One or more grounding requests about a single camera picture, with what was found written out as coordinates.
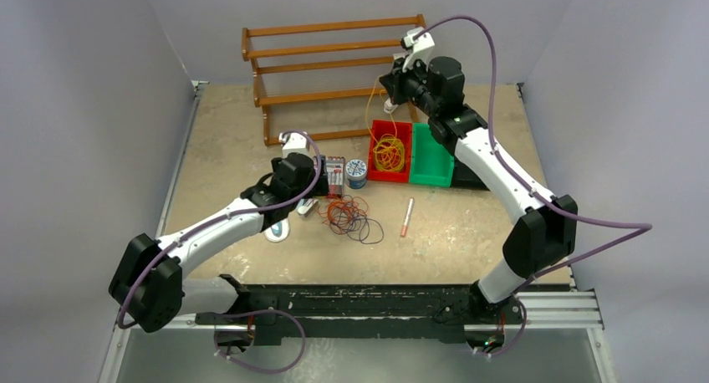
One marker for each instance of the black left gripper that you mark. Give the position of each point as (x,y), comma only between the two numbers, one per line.
(321,186)

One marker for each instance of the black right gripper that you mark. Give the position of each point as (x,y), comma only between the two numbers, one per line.
(397,79)

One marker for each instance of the red plastic bin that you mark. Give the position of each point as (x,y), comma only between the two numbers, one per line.
(389,157)

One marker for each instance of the green plastic bin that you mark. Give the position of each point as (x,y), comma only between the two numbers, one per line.
(431,164)

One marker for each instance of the black plastic bin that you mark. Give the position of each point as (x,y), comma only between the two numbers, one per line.
(464,178)

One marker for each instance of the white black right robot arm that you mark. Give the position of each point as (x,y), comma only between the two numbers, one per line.
(540,236)

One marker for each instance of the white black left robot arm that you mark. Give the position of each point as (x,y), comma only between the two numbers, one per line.
(148,283)

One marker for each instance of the white stapler under rack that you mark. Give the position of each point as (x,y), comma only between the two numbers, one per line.
(389,107)

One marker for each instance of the light blue white stapler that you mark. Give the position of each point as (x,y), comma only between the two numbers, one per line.
(306,206)

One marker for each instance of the pack of coloured markers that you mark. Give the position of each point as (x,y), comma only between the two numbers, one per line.
(334,166)

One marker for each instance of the blue white tape package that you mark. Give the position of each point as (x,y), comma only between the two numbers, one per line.
(278,232)

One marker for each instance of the round blue white tub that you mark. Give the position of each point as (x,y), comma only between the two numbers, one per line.
(356,173)

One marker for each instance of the white orange-capped marker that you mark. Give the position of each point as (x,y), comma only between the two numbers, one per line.
(407,217)

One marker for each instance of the wooden three-tier rack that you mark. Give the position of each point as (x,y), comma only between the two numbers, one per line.
(312,62)

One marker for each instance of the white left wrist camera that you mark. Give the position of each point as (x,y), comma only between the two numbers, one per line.
(297,143)

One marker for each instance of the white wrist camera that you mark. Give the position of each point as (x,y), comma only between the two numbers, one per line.
(419,46)
(297,143)

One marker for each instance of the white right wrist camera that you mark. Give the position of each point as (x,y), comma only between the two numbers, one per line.
(419,46)

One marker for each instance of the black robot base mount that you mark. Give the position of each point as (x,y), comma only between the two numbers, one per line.
(440,312)

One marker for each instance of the aluminium rail frame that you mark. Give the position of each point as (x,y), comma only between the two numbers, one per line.
(545,310)

